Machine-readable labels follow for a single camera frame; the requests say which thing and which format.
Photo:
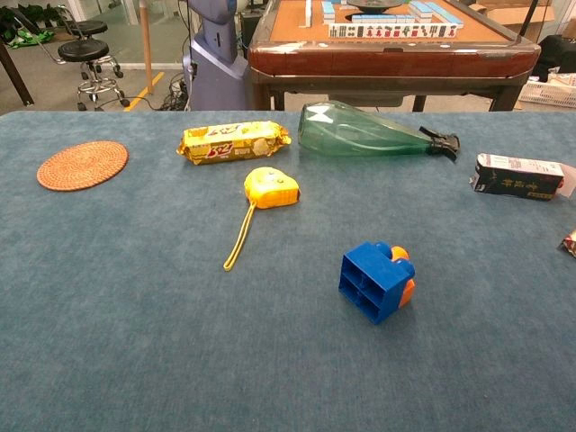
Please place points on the white plastic basket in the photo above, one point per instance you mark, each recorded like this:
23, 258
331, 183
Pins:
546, 94

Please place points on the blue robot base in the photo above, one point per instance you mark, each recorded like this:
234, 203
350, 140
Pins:
211, 76

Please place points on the black bag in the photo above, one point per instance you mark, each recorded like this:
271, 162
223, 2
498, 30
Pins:
558, 54

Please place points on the wooden pole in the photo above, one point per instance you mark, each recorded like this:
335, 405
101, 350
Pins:
146, 45

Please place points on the green spray bottle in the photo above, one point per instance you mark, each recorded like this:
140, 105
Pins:
351, 132

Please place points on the black swivel stool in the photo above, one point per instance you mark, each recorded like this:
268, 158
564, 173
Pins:
87, 27
83, 48

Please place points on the round woven coaster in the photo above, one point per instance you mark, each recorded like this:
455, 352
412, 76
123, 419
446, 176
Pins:
83, 165

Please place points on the yellow tape measure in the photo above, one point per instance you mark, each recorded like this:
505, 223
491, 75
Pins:
270, 189

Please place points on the blue felt table cloth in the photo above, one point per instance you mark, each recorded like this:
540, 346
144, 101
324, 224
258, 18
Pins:
135, 337

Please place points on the yellow biscuit packet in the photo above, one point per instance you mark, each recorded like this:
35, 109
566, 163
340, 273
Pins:
234, 141

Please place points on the cardboard box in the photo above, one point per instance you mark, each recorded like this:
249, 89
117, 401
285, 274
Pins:
517, 13

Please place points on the dark table leg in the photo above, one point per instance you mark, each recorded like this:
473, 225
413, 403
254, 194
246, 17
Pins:
15, 76

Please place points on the orange building block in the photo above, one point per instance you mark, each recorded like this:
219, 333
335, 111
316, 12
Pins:
407, 292

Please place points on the blue building block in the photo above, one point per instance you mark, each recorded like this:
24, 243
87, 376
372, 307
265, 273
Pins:
373, 274

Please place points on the brown mahjong table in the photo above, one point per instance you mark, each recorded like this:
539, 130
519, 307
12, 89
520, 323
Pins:
387, 60

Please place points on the red silver foil packet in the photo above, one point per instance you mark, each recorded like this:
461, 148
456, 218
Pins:
569, 244

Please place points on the mahjong tile row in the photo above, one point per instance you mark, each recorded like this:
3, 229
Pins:
396, 30

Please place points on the green plants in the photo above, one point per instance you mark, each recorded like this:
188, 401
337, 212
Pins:
27, 36

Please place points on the black and white carton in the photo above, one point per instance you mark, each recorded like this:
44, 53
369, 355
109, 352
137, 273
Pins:
513, 180

